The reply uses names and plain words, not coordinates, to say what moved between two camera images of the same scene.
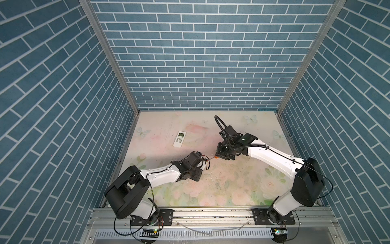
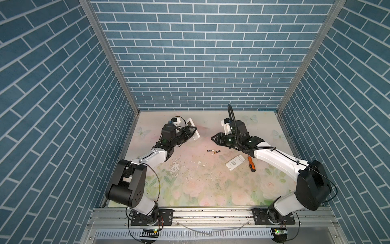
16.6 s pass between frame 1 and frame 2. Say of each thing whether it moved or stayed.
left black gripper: moved
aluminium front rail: stayed
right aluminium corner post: stayed
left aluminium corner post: stayed
